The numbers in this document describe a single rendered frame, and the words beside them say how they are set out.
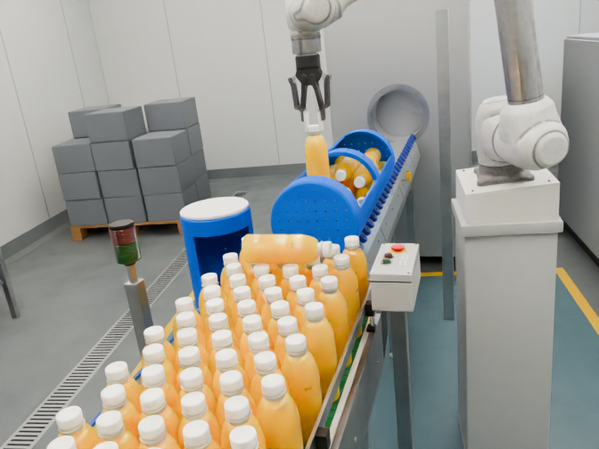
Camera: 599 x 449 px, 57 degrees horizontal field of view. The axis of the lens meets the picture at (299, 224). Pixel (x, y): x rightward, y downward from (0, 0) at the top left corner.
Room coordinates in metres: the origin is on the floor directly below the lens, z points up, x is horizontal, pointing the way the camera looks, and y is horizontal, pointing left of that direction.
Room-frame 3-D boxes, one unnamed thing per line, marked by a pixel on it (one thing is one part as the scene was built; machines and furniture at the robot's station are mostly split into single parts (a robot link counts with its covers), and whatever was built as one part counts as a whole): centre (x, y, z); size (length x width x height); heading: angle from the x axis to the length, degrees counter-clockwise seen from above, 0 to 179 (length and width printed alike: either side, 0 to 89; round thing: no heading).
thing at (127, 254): (1.33, 0.44, 1.18); 0.06 x 0.06 x 0.05
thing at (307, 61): (1.75, -0.08, 1.55); 0.08 x 0.07 x 0.09; 70
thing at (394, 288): (1.29, -0.23, 1.05); 0.20 x 0.10 x 0.10; 161
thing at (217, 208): (2.17, 0.33, 1.03); 0.28 x 0.28 x 0.01
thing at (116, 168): (5.47, 1.55, 0.59); 1.20 x 0.80 x 1.19; 79
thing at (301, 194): (2.05, -0.18, 1.09); 0.88 x 0.28 x 0.28; 161
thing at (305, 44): (1.75, -0.08, 1.62); 0.09 x 0.09 x 0.06
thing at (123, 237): (1.33, 0.44, 1.23); 0.06 x 0.06 x 0.04
